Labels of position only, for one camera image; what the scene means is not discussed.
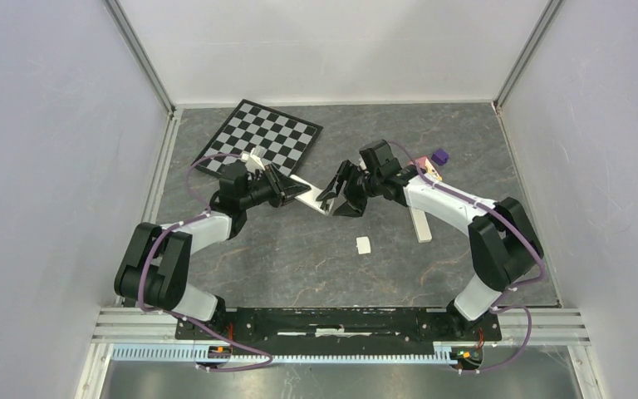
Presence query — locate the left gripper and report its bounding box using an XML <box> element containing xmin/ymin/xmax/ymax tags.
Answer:
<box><xmin>239</xmin><ymin>163</ymin><xmax>311</xmax><ymax>209</ymax></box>

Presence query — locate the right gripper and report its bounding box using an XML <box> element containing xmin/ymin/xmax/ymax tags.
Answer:
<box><xmin>317</xmin><ymin>160</ymin><xmax>382</xmax><ymax>219</ymax></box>

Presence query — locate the short white remote control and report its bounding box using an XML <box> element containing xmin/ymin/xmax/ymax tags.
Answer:
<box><xmin>290</xmin><ymin>175</ymin><xmax>335</xmax><ymax>215</ymax></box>

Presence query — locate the short remote battery cover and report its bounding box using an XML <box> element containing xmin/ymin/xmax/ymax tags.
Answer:
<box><xmin>356</xmin><ymin>236</ymin><xmax>371</xmax><ymax>255</ymax></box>

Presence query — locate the long white remote control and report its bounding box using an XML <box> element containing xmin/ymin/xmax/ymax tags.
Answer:
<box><xmin>409</xmin><ymin>208</ymin><xmax>433</xmax><ymax>244</ymax></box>

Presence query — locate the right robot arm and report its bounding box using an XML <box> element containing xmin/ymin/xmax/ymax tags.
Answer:
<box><xmin>317</xmin><ymin>140</ymin><xmax>546</xmax><ymax>339</ymax></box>

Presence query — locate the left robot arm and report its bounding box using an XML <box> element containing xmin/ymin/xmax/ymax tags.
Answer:
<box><xmin>114</xmin><ymin>161</ymin><xmax>312</xmax><ymax>339</ymax></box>

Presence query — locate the black and grey chessboard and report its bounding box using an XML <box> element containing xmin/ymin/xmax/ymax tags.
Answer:
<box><xmin>196</xmin><ymin>99</ymin><xmax>323</xmax><ymax>177</ymax></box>

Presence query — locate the red and yellow block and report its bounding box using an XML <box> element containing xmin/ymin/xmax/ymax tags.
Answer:
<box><xmin>415</xmin><ymin>156</ymin><xmax>443</xmax><ymax>181</ymax></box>

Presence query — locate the purple cube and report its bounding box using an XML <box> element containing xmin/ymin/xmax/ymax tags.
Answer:
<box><xmin>430</xmin><ymin>148</ymin><xmax>449</xmax><ymax>166</ymax></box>

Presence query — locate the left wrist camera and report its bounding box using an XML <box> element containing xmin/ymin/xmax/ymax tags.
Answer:
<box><xmin>241</xmin><ymin>146</ymin><xmax>267</xmax><ymax>174</ymax></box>

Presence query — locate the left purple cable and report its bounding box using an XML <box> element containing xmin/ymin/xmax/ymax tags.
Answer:
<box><xmin>137</xmin><ymin>154</ymin><xmax>273</xmax><ymax>373</ymax></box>

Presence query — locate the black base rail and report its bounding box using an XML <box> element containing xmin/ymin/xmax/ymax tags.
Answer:
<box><xmin>175</xmin><ymin>306</ymin><xmax>502</xmax><ymax>357</ymax></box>

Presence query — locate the white slotted cable duct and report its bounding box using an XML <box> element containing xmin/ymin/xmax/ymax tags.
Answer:
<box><xmin>111</xmin><ymin>343</ymin><xmax>457</xmax><ymax>366</ymax></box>

